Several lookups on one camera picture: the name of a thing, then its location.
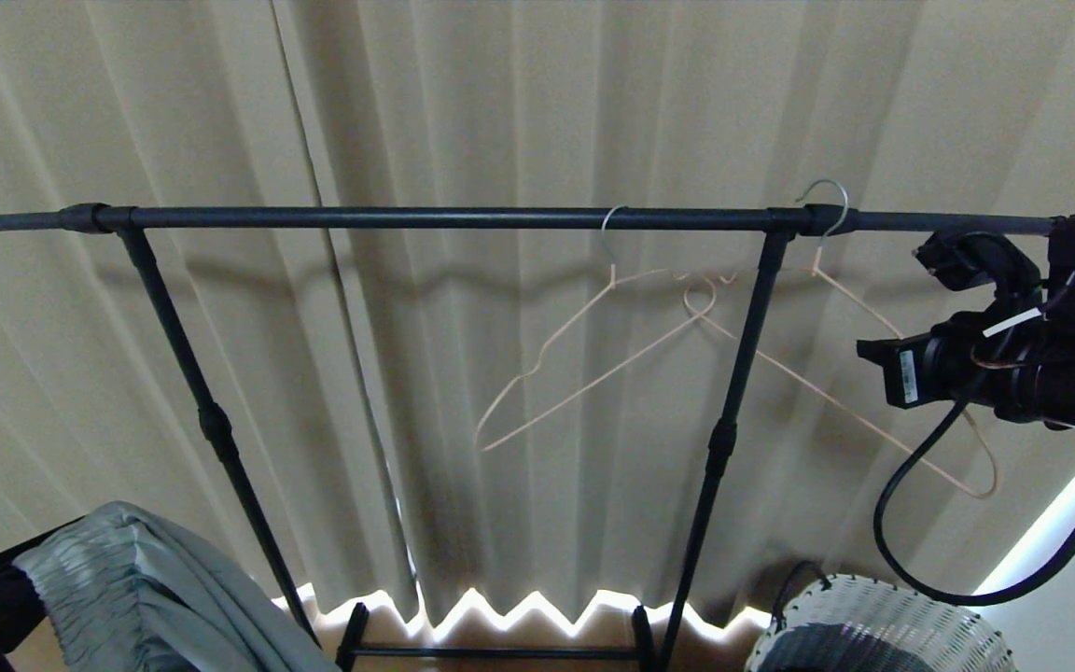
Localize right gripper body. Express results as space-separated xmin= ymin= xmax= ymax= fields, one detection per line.
xmin=857 ymin=313 xmax=1075 ymax=440

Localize pink clothes hanger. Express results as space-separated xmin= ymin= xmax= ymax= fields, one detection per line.
xmin=684 ymin=179 xmax=1001 ymax=499
xmin=474 ymin=205 xmax=739 ymax=454

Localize pale grey shorts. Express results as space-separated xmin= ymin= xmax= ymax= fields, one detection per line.
xmin=13 ymin=501 xmax=342 ymax=672

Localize white laundry basket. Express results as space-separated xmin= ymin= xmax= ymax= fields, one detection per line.
xmin=745 ymin=560 xmax=1019 ymax=672

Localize black clothes rack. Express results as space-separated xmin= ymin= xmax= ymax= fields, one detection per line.
xmin=0 ymin=203 xmax=1061 ymax=672

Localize beige curtain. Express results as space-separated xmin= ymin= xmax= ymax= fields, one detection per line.
xmin=0 ymin=0 xmax=1075 ymax=636

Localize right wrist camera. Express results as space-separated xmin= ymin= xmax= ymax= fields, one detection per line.
xmin=914 ymin=229 xmax=1044 ymax=328

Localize black cable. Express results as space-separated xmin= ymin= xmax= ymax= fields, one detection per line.
xmin=873 ymin=397 xmax=1075 ymax=606

